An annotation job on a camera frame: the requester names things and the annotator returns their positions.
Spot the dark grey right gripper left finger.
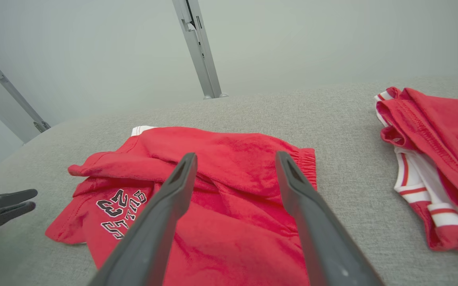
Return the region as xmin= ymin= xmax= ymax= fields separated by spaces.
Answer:
xmin=88 ymin=153 xmax=198 ymax=286

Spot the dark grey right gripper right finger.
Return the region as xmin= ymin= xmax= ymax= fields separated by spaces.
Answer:
xmin=275 ymin=151 xmax=384 ymax=286

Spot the red basketball shorts white stripe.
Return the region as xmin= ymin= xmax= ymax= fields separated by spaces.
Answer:
xmin=45 ymin=126 xmax=318 ymax=286

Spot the red basketball jersey white trim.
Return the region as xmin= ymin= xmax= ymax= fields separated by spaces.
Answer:
xmin=374 ymin=87 xmax=458 ymax=253

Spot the grey corner partition post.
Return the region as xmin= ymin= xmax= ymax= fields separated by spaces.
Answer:
xmin=0 ymin=40 xmax=51 ymax=144

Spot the grey double partition post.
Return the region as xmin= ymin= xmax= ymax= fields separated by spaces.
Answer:
xmin=172 ymin=0 xmax=229 ymax=100

